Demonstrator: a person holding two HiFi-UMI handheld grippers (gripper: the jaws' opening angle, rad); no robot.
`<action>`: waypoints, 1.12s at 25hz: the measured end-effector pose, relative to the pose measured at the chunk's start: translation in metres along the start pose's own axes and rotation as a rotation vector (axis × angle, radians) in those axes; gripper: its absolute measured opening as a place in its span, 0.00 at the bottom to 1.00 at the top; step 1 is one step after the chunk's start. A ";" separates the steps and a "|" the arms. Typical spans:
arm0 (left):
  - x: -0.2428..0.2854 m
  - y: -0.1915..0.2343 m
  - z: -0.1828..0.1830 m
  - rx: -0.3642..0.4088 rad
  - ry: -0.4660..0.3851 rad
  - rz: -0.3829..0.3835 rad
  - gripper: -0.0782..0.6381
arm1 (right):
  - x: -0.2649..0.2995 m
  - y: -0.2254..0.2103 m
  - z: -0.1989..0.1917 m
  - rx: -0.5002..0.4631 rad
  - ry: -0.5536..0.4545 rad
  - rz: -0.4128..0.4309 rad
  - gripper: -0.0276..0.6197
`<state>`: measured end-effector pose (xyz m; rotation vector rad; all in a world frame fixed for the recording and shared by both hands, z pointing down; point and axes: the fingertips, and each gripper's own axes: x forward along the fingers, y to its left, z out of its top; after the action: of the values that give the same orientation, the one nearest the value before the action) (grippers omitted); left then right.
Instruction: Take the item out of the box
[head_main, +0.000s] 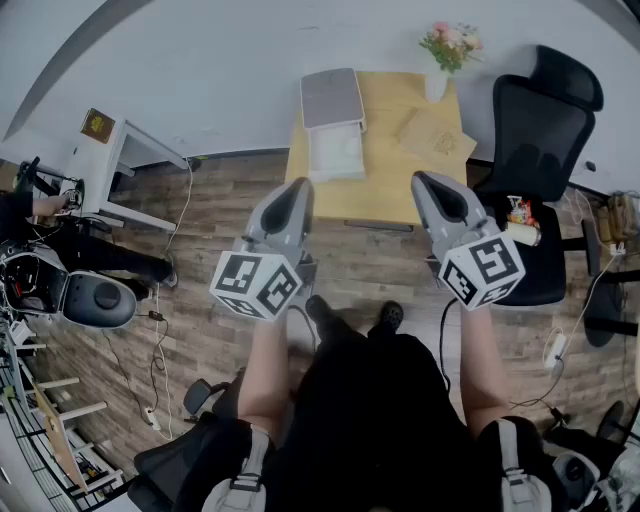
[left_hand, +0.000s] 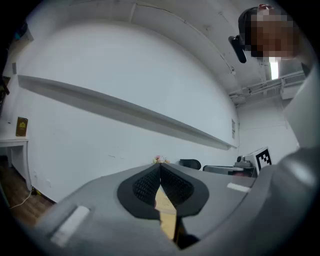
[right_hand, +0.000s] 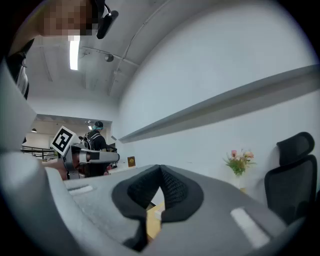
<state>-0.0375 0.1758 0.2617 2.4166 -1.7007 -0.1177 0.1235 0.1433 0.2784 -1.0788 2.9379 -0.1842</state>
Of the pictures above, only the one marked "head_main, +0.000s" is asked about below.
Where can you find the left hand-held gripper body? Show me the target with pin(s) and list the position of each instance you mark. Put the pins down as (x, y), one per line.
(250, 280)

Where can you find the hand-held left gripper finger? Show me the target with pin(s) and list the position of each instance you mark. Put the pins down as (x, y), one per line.
(305, 215)
(267, 212)

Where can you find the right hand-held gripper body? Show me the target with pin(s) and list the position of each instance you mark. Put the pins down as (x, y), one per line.
(485, 270)

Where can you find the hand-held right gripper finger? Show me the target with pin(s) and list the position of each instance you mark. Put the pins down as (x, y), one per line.
(425, 205)
(462, 202)

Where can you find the grey box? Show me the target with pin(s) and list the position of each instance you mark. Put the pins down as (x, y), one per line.
(330, 100)

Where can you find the person's left forearm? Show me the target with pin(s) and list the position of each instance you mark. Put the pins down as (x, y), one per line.
(262, 370)

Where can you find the person's right forearm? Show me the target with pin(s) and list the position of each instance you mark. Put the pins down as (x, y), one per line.
(482, 360)

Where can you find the small brown box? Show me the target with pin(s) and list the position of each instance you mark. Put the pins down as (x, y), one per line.
(98, 126)

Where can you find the cream coloured can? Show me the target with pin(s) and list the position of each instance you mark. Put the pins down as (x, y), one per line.
(524, 234)

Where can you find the person's left shoe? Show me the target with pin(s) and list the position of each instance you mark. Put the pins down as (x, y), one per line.
(320, 310)

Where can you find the person's shoe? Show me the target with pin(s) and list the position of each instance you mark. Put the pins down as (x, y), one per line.
(320, 310)
(391, 315)

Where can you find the black headrest office chair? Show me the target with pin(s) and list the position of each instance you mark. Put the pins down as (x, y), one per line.
(540, 145)

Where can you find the black floor adapter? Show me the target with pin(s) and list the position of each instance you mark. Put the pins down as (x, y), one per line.
(156, 316)

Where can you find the person's right shoe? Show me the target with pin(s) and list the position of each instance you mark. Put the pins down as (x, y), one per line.
(391, 315)

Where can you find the white power strip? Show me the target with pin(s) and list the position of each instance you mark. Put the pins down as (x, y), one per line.
(154, 419)
(556, 350)

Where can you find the white vase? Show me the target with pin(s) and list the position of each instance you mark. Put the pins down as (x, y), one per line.
(436, 87)

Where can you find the black stand base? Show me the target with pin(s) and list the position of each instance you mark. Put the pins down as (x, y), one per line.
(607, 310)

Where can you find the tan bag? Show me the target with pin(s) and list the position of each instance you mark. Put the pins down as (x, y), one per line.
(620, 217)

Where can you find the grey rounded machine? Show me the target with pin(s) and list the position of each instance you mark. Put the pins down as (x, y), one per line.
(95, 300)

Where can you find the pink flower bouquet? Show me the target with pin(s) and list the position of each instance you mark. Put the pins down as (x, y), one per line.
(452, 45)

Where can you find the white desk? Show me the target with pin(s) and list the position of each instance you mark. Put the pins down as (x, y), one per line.
(95, 165)

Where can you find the person's black clothing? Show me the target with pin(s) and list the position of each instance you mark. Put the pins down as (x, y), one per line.
(370, 420)

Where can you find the black wall plug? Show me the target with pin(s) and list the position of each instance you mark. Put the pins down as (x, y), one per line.
(195, 162)

